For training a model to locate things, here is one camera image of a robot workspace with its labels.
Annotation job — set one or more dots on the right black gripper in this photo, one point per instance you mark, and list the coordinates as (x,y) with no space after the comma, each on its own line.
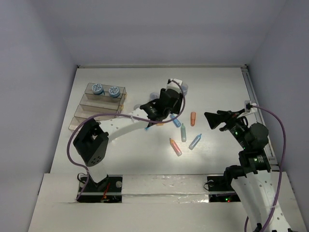
(214,120)

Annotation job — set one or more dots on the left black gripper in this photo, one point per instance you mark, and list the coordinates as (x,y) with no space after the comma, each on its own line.
(174,97)

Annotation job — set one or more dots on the blue highlighter with cap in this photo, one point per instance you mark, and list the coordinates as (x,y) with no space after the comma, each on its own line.
(176,122)

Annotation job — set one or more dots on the clear paperclip jar small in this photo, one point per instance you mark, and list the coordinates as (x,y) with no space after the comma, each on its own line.
(137,106)

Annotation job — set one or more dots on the blue lid jar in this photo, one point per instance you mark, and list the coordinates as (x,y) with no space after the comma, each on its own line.
(98,89)
(114,91)

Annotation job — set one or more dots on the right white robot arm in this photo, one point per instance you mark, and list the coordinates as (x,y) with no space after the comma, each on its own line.
(251,179)

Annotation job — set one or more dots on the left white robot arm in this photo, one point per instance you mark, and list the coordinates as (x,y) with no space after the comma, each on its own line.
(93,138)

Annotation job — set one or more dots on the orange highlighter cap large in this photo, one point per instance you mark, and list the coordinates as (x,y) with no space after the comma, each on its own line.
(193,118)

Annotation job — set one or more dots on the blue clear highlighter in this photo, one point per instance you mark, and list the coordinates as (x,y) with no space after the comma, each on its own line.
(195,142)

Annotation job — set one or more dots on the green highlighter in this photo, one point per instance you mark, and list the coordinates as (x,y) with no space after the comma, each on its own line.
(183,133)

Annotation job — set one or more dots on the orange highlighter pen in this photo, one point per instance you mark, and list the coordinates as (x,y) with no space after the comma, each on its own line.
(175,147)

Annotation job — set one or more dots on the blue lid jar in bin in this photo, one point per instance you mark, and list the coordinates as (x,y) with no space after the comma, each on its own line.
(98,89)

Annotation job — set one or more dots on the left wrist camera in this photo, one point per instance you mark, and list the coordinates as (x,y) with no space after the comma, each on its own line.
(174,84)

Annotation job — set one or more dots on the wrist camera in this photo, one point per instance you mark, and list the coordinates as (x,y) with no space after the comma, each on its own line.
(250,107)
(174,84)

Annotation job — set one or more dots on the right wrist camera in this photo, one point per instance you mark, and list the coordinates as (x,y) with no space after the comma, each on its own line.
(250,107)

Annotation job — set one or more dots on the aluminium rail right edge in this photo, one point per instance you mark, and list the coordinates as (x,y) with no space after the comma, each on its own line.
(259,118)

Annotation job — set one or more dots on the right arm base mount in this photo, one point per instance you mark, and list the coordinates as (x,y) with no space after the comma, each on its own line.
(218,190)

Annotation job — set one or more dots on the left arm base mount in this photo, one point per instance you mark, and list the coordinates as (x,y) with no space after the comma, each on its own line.
(109,190)

